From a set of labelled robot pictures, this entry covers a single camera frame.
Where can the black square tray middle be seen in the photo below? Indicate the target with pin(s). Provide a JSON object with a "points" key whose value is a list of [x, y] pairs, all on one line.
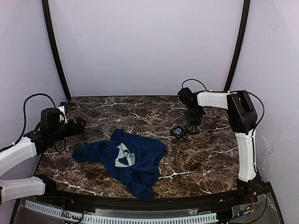
{"points": [[191, 129]]}

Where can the navy blue t-shirt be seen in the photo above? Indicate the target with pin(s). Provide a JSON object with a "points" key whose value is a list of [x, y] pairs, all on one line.
{"points": [[131, 159]]}

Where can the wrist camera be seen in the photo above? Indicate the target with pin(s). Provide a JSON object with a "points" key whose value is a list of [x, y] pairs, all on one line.
{"points": [[63, 110], [185, 96]]}

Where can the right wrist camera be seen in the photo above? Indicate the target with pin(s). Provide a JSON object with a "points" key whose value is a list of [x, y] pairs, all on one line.
{"points": [[185, 96]]}

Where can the black frame post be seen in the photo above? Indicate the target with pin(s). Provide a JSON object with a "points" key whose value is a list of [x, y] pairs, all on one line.
{"points": [[238, 45], [54, 49]]}

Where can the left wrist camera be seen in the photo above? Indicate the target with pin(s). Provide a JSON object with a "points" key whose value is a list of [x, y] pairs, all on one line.
{"points": [[63, 110]]}

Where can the black front rail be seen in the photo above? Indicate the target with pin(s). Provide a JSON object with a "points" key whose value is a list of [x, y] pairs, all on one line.
{"points": [[89, 203]]}

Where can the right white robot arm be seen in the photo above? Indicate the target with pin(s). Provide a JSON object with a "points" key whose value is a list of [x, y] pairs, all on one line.
{"points": [[242, 119]]}

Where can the right black frame post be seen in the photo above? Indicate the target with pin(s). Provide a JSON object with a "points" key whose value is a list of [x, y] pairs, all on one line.
{"points": [[238, 45]]}

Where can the white slotted cable duct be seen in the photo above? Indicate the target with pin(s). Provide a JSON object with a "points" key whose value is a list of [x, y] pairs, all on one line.
{"points": [[101, 216]]}

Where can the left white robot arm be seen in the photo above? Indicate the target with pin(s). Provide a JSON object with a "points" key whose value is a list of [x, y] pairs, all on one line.
{"points": [[53, 127]]}

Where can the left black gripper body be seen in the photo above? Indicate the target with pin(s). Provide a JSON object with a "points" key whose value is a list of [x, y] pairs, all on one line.
{"points": [[78, 126]]}

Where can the left black frame post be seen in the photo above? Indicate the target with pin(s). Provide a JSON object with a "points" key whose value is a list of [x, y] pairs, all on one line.
{"points": [[54, 49]]}

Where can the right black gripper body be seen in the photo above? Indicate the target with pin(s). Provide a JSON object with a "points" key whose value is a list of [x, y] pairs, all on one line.
{"points": [[193, 115]]}

